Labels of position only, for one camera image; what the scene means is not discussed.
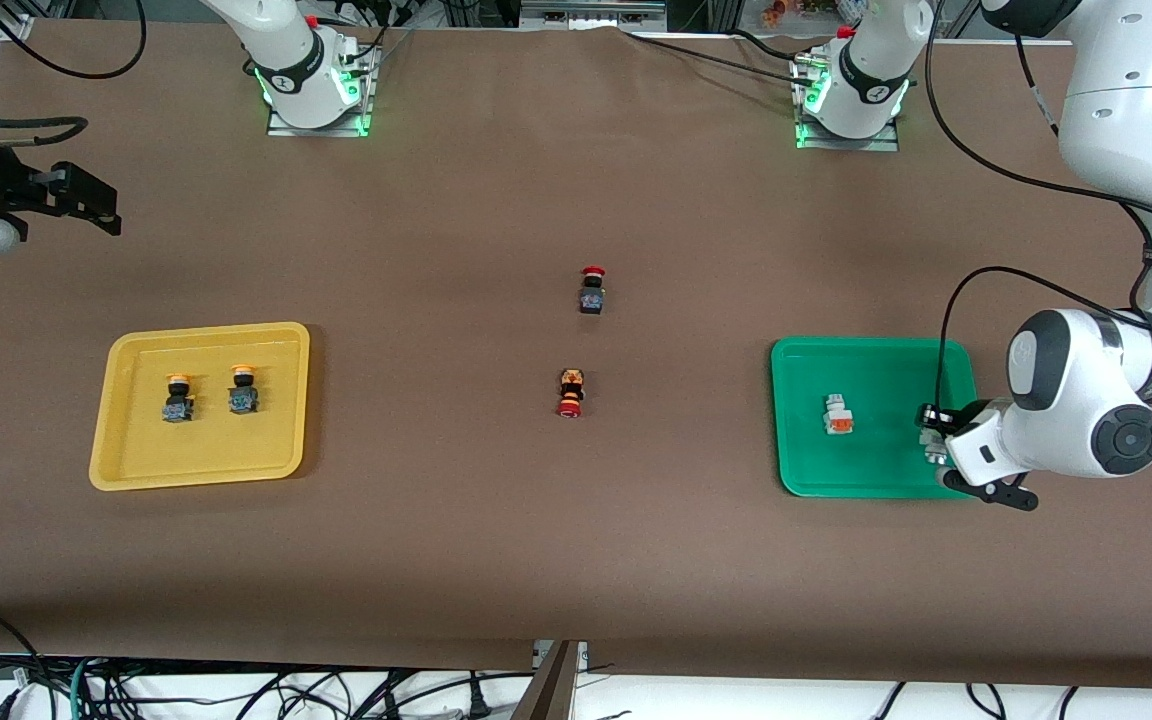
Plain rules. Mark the green plastic tray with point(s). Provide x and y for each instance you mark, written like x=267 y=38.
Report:
x=881 y=370

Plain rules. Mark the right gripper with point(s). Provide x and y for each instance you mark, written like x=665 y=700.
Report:
x=6 y=187

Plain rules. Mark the red pushbutton orange body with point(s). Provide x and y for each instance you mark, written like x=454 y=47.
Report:
x=571 y=390

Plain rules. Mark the yellow plastic tray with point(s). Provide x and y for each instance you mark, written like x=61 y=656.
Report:
x=201 y=450

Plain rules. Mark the brown table cover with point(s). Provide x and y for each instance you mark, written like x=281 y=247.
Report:
x=576 y=550

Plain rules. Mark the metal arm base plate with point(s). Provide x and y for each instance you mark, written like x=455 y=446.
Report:
x=846 y=145
x=321 y=131

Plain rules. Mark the white pushbutton green block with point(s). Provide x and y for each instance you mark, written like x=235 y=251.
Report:
x=934 y=448

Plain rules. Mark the yellow pushbutton black body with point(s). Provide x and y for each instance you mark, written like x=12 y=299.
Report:
x=178 y=403
x=244 y=397

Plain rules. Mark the red pushbutton black body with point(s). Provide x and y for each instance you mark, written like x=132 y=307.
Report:
x=591 y=296

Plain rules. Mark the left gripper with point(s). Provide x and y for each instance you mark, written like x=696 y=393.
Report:
x=948 y=417

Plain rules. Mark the white pushbutton orange block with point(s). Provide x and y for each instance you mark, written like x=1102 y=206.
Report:
x=838 y=416

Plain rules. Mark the table support post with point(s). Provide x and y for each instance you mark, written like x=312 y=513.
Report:
x=551 y=690

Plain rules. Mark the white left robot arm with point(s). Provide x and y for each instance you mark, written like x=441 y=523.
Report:
x=1136 y=120

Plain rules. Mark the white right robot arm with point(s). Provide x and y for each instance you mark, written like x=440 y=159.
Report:
x=286 y=50

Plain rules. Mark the aluminium corner bracket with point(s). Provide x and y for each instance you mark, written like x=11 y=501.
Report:
x=14 y=25

